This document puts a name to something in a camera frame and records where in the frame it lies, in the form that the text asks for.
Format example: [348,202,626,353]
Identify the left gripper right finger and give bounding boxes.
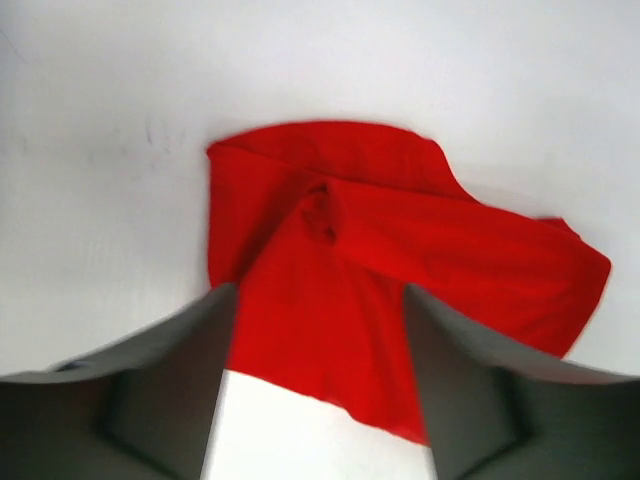
[404,284,639,479]

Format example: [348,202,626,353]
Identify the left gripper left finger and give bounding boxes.
[1,284,237,479]

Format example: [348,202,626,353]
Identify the red t-shirt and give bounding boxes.
[206,121,611,444]

